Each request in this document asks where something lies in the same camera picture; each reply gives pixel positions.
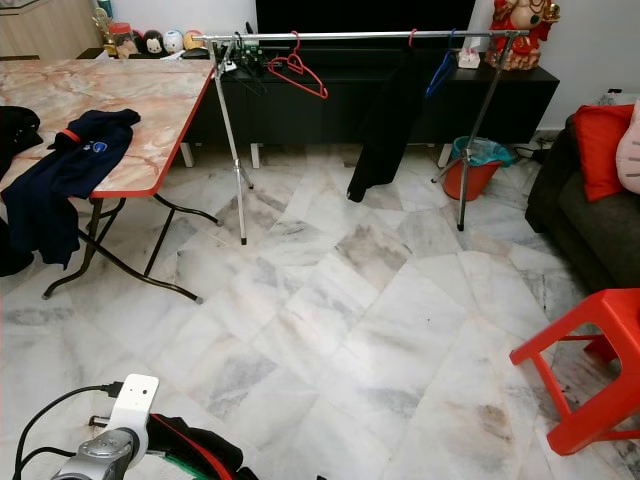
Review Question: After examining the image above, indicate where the black shirt with red collar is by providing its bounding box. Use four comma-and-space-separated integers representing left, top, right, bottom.
145, 413, 261, 480

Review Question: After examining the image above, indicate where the thin black hanger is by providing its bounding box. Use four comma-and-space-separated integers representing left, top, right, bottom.
222, 35, 271, 96

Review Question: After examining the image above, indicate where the blue hanger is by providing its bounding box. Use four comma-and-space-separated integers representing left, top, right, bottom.
425, 32, 459, 99

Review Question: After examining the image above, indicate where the navy shirt with red collar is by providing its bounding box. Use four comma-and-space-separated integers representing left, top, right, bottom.
3, 108, 142, 268

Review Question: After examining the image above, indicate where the black shirt with white logo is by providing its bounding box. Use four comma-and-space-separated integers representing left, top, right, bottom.
0, 105, 43, 278

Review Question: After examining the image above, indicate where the pink marble folding table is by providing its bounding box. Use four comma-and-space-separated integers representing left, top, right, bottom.
0, 58, 216, 304

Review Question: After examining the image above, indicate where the jar with red lid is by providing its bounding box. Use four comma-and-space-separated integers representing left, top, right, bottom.
108, 22, 136, 59

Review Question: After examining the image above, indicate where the gold trophy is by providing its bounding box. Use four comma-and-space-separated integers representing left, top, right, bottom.
90, 3, 116, 56

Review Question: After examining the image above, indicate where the black round figurine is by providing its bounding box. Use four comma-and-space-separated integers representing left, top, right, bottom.
141, 30, 165, 58

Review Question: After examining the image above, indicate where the black TV cabinet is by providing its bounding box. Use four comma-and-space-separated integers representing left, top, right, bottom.
185, 42, 560, 171

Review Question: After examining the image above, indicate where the long black garment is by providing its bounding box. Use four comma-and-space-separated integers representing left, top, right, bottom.
346, 45, 423, 204

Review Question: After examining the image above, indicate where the black television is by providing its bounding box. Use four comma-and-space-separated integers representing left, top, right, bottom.
255, 0, 477, 36

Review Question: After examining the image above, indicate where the red bin with teal bag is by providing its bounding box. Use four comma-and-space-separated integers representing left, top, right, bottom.
441, 136, 516, 203

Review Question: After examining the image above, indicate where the dark grey fabric sofa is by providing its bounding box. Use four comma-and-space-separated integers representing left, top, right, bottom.
525, 110, 640, 293

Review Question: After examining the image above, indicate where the red plastic stool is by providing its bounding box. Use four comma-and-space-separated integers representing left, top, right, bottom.
509, 288, 640, 457

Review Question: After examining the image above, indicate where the red cushion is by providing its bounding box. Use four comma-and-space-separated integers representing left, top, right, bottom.
572, 103, 636, 203

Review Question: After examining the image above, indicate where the side table with lace cloth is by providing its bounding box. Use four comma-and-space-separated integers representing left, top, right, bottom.
598, 88, 640, 107

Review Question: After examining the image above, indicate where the pink cat face pillow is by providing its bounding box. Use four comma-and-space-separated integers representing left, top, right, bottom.
615, 100, 640, 196

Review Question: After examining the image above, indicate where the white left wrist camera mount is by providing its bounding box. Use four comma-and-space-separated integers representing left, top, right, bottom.
108, 373, 161, 441

